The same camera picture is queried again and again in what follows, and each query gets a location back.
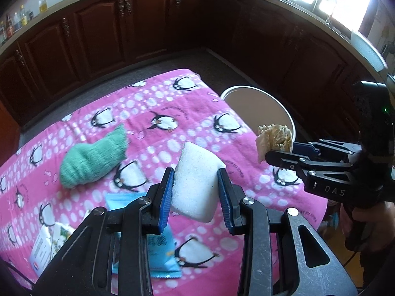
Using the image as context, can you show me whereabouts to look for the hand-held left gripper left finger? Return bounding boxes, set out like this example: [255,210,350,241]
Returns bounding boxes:
[32,167,175,296]

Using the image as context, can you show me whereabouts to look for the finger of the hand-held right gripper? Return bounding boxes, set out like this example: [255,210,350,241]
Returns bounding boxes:
[265,149,355,188]
[292,140,362,165]

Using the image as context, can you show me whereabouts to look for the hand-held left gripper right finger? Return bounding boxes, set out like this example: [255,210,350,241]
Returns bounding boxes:
[217,166,358,296]

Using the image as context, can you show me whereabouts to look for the beige paper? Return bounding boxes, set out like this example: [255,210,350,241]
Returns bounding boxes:
[256,124,294,163]

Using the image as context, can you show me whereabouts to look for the white sponge block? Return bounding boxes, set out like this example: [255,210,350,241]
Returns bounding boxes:
[171,142,226,223]

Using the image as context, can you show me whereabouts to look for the light blue snack packet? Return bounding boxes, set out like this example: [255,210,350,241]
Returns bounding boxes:
[105,192,182,279]

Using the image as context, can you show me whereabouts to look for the beige trash bin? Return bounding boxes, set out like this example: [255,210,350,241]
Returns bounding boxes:
[220,86,297,148]

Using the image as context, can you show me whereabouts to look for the white printed carton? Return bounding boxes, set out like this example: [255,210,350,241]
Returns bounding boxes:
[29,222,76,278]

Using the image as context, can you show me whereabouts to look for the person's right hand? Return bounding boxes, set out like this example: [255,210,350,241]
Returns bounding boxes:
[353,201,395,254]

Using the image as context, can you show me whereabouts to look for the green knitted cloth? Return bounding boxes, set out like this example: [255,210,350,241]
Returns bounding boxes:
[59,124,129,189]

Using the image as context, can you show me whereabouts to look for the pink penguin printed blanket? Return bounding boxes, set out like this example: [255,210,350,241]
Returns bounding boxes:
[0,68,329,296]

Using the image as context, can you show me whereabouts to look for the white ribbed basin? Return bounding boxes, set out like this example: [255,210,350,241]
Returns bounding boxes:
[350,31,388,71]

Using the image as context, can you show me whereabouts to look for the dark wooden base cabinets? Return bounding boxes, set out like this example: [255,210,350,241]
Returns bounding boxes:
[0,0,395,161]

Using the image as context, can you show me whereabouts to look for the black braided cable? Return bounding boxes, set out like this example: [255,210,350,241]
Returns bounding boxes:
[341,250,361,266]

